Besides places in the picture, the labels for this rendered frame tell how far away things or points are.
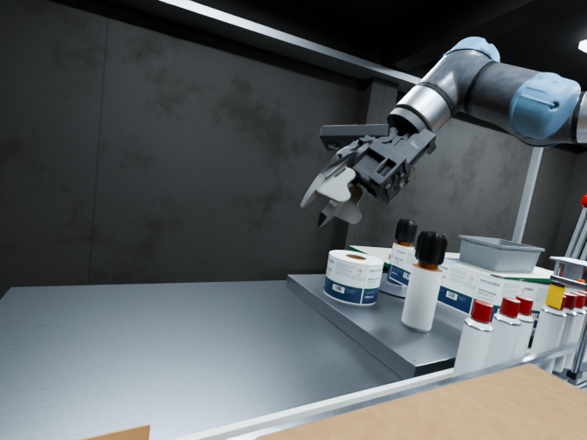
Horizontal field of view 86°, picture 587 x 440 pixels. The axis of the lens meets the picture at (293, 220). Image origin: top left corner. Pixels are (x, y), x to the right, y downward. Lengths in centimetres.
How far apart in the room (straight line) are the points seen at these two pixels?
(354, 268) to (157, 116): 223
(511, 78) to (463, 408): 40
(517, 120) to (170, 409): 71
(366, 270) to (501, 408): 85
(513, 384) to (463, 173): 411
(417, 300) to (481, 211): 376
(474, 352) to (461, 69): 51
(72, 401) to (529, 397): 67
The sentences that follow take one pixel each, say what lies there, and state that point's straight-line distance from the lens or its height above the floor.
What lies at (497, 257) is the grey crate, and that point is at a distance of 295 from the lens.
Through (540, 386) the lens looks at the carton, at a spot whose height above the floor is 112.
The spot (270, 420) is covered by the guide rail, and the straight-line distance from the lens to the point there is 55.
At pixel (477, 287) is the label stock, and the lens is 120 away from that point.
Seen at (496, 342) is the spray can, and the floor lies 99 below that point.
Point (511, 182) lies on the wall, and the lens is 511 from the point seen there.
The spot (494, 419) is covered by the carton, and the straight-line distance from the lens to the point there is 30.
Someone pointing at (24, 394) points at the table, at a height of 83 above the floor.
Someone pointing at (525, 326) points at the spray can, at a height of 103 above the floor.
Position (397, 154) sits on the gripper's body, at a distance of 48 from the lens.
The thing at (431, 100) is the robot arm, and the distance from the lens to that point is 53.
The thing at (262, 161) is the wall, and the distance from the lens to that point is 300.
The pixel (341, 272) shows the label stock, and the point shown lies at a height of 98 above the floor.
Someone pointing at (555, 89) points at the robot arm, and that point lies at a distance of 51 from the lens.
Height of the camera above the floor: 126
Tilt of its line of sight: 7 degrees down
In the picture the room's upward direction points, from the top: 8 degrees clockwise
